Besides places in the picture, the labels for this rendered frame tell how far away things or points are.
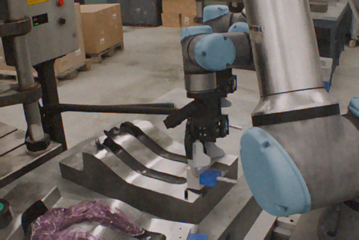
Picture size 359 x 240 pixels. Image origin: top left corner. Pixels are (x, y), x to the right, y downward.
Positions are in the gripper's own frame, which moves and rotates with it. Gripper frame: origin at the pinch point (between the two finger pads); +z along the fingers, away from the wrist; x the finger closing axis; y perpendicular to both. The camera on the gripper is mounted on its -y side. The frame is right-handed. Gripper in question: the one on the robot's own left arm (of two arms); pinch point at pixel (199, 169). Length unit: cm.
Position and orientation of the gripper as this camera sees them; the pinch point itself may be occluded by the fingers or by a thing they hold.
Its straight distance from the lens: 100.1
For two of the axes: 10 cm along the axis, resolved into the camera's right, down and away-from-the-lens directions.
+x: 5.5, -2.4, 8.0
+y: 8.3, 0.6, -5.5
